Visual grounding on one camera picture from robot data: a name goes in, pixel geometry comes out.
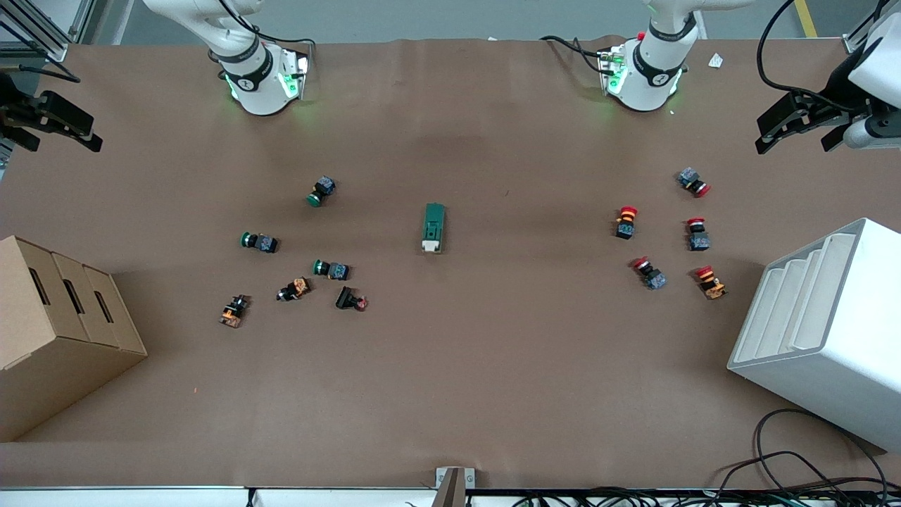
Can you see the red mushroom button grey block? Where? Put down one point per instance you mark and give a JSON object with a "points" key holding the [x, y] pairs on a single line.
{"points": [[692, 180], [650, 274], [698, 236]]}

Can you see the aluminium frame profile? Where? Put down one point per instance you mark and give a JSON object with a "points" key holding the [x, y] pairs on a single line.
{"points": [[42, 28], [862, 28]]}

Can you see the black pushbutton red lens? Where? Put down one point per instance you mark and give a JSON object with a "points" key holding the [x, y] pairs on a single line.
{"points": [[349, 298]]}

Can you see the red mushroom button orange block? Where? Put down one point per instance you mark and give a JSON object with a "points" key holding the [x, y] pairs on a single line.
{"points": [[626, 224], [711, 283]]}

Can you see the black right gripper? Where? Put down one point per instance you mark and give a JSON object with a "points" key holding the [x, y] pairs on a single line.
{"points": [[10, 107]]}

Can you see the grey metal table bracket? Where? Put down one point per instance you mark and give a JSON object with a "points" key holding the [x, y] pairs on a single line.
{"points": [[454, 482]]}

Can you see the black pushbutton orange block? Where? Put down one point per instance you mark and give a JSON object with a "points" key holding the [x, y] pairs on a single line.
{"points": [[294, 289], [234, 311]]}

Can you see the brown cardboard box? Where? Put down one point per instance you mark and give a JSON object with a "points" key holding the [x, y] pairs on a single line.
{"points": [[63, 366]]}

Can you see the green rectangular terminal block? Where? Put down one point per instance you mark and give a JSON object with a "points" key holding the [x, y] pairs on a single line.
{"points": [[433, 224]]}

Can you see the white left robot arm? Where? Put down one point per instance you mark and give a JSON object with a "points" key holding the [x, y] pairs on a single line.
{"points": [[647, 81]]}

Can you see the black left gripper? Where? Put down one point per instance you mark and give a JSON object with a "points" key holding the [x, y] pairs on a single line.
{"points": [[833, 94]]}

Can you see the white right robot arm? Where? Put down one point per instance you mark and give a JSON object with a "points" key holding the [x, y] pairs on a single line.
{"points": [[257, 88]]}

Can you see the small white paper scrap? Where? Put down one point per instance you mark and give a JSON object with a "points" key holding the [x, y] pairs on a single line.
{"points": [[715, 60]]}

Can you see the white table edge rail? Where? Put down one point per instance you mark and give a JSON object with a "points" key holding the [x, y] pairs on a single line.
{"points": [[141, 497]]}

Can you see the white stepped plastic rack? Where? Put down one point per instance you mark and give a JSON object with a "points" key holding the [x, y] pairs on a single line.
{"points": [[838, 345]]}

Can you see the green pushbutton grey block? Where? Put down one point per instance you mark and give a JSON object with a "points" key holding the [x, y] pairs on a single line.
{"points": [[260, 243], [332, 270], [322, 191]]}

